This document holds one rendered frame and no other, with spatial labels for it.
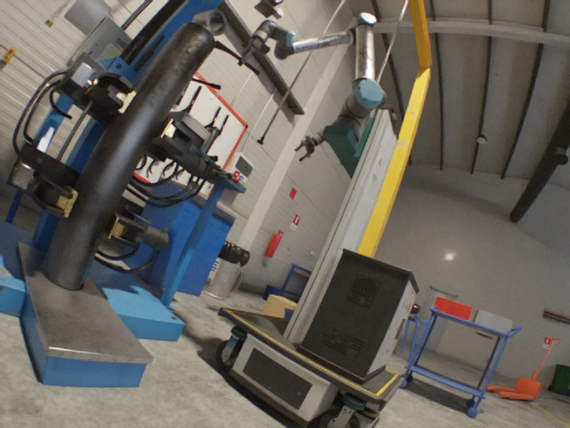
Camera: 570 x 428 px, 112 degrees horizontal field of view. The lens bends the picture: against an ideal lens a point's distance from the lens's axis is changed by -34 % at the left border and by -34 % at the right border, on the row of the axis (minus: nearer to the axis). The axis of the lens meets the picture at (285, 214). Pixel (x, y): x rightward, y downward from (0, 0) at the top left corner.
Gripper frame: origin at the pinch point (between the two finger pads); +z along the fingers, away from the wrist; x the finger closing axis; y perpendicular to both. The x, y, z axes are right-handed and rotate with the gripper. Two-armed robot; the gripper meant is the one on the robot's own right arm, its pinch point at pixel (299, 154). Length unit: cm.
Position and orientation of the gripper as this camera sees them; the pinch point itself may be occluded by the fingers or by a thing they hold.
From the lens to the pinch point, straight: 232.2
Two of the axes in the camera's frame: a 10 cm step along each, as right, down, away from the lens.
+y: 5.9, 6.2, -5.2
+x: 2.9, 4.4, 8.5
